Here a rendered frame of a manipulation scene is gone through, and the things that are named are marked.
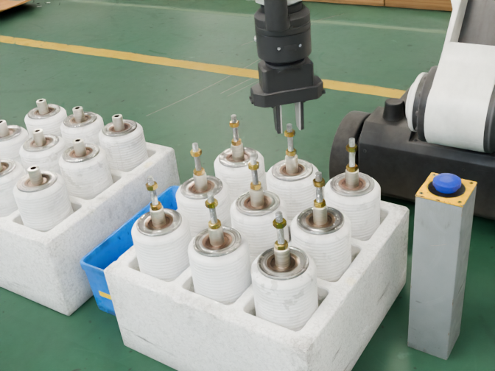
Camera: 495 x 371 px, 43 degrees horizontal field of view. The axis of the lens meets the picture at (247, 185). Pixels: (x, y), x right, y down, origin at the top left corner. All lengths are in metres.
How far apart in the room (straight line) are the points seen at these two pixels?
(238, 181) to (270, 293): 0.33
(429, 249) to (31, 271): 0.75
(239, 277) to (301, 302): 0.11
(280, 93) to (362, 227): 0.27
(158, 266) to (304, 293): 0.26
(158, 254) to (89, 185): 0.32
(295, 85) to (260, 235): 0.25
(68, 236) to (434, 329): 0.68
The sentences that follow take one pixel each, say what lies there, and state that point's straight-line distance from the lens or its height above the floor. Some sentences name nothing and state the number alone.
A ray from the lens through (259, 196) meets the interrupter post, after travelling 1.03.
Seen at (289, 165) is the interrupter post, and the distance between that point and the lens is 1.12.
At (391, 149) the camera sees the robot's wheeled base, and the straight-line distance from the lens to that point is 1.36.
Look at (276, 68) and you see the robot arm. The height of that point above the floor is 0.46.
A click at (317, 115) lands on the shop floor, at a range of 1.91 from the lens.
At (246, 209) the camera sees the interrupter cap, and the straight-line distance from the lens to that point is 1.04.
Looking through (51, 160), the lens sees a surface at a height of 0.23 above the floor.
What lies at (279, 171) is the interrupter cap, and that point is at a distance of 1.13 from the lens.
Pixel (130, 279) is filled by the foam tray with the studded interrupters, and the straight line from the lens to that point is 1.06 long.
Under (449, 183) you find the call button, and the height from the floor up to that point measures 0.33.
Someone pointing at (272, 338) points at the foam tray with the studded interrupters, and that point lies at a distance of 0.91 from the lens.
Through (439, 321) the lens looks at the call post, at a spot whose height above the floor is 0.08.
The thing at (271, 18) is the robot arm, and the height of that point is 0.55.
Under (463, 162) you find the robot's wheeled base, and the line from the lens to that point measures 1.32.
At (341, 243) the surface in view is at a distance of 0.99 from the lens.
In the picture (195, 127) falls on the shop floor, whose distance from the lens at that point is 1.91.
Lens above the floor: 0.83
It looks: 32 degrees down
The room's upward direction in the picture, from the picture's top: 6 degrees counter-clockwise
